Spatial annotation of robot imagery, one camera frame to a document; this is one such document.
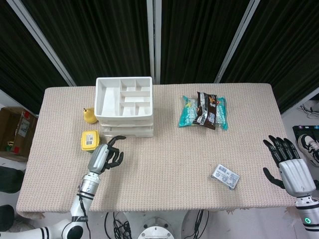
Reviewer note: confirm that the white metal frame post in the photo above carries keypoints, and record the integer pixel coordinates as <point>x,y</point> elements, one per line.
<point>42,42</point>
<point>154,39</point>
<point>236,42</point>

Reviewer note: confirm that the green tub with yellow lid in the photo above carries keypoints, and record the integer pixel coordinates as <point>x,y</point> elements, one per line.
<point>90,140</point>

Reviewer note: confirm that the teal snack bag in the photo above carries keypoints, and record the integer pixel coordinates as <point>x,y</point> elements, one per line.
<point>188,114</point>

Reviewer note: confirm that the brown cardboard box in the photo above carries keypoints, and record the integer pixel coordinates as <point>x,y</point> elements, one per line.
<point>15,132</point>

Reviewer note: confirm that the black white sneaker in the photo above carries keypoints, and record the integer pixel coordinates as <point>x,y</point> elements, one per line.
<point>307,147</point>

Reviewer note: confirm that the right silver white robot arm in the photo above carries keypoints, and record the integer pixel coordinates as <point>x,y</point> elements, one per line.
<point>307,214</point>

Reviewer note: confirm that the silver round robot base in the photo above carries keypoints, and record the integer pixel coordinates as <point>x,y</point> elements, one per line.
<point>155,230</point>

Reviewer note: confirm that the white blue medicine box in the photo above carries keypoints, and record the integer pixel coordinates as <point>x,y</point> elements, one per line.
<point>225,176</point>

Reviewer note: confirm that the beige woven tablecloth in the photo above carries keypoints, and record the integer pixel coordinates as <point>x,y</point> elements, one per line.
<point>159,161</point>

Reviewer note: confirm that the white plastic drawer unit frame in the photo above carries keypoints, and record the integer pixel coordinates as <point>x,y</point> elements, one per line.
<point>109,99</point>

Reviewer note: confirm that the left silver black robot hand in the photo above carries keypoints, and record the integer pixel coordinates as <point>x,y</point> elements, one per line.
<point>99,159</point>

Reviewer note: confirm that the yellow toy pear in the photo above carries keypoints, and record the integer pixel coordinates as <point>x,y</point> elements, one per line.
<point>90,116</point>

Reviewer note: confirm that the black curtain panel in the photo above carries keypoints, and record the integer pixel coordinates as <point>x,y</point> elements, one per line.
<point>17,62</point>
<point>194,37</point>
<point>99,37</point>
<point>286,49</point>

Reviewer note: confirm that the brown snack bag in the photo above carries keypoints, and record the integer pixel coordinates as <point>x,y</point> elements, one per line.
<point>205,109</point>

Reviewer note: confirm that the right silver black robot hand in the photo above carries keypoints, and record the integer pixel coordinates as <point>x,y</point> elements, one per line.
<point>295,176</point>

